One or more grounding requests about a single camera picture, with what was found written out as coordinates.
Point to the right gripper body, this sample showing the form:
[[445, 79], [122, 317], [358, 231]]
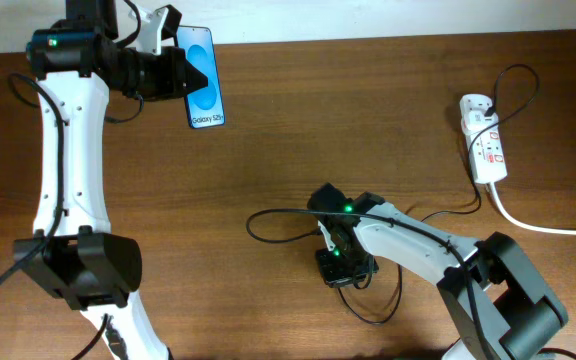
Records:
[[339, 265]]

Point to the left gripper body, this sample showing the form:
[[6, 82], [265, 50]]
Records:
[[153, 77]]

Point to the blue Galaxy smartphone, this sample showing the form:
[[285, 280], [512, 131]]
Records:
[[204, 105]]

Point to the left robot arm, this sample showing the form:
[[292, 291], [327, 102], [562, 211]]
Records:
[[72, 253]]

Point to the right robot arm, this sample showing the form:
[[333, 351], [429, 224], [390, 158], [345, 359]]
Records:
[[499, 302]]

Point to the white USB charger plug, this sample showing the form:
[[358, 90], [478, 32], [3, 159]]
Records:
[[476, 121]]

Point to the white power strip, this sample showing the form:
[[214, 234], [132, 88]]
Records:
[[485, 149]]

